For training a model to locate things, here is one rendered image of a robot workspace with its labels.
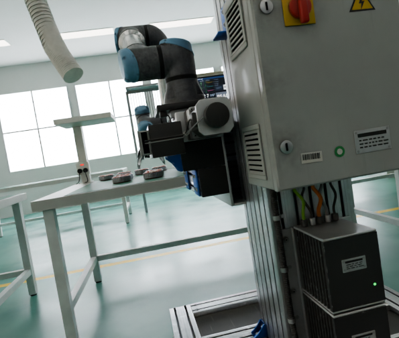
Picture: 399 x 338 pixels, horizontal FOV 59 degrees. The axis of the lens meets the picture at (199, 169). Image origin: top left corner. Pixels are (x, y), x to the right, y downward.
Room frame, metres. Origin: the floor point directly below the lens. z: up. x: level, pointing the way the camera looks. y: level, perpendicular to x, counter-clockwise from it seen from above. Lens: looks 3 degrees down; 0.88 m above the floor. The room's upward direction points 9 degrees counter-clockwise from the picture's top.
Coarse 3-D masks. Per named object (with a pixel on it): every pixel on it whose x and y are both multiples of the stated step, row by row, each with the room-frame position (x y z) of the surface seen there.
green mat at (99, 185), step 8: (136, 176) 2.40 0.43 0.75; (168, 176) 1.89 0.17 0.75; (176, 176) 1.80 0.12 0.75; (88, 184) 2.35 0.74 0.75; (96, 184) 2.21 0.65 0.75; (104, 184) 2.08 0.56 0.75; (112, 184) 1.97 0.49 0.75; (120, 184) 1.86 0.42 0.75; (128, 184) 1.77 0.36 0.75; (72, 192) 1.82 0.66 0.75; (80, 192) 1.74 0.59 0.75
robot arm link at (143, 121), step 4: (140, 116) 1.72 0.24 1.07; (144, 116) 1.71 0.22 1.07; (148, 116) 1.73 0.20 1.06; (140, 120) 1.69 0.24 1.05; (144, 120) 1.67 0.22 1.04; (148, 120) 1.68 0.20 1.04; (152, 120) 1.68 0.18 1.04; (156, 120) 1.68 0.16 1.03; (160, 120) 1.68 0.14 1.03; (140, 124) 1.66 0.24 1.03; (144, 124) 1.64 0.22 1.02; (148, 124) 1.64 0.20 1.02; (152, 124) 1.66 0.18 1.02; (140, 128) 1.65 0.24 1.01; (144, 128) 1.65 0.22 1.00
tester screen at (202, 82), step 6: (198, 78) 2.19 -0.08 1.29; (204, 78) 2.19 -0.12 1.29; (210, 78) 2.20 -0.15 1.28; (216, 78) 2.20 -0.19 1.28; (222, 78) 2.21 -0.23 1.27; (204, 84) 2.19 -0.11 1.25; (210, 84) 2.20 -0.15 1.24; (216, 84) 2.20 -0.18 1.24; (204, 90) 2.19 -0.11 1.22; (210, 90) 2.20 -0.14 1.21; (222, 90) 2.20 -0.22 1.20; (210, 96) 2.19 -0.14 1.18
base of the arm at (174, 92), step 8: (168, 80) 1.26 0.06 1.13; (176, 80) 1.24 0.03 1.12; (184, 80) 1.24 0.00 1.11; (192, 80) 1.26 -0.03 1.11; (168, 88) 1.26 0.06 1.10; (176, 88) 1.24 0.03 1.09; (184, 88) 1.24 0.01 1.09; (192, 88) 1.24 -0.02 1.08; (200, 88) 1.27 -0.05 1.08; (168, 96) 1.26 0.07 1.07; (176, 96) 1.23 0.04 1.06; (184, 96) 1.23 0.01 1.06; (192, 96) 1.23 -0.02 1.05; (200, 96) 1.25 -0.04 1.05
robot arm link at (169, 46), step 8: (168, 40) 1.25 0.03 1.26; (176, 40) 1.24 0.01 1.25; (184, 40) 1.26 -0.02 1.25; (160, 48) 1.24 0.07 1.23; (168, 48) 1.25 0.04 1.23; (176, 48) 1.24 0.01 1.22; (184, 48) 1.25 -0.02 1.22; (160, 56) 1.23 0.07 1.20; (168, 56) 1.24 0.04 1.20; (176, 56) 1.24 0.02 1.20; (184, 56) 1.25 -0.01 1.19; (192, 56) 1.28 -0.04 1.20; (160, 64) 1.23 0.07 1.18; (168, 64) 1.24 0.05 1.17; (176, 64) 1.24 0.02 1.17; (184, 64) 1.25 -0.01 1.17; (192, 64) 1.27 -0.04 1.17; (168, 72) 1.26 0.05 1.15; (176, 72) 1.24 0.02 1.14; (184, 72) 1.24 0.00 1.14; (192, 72) 1.26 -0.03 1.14
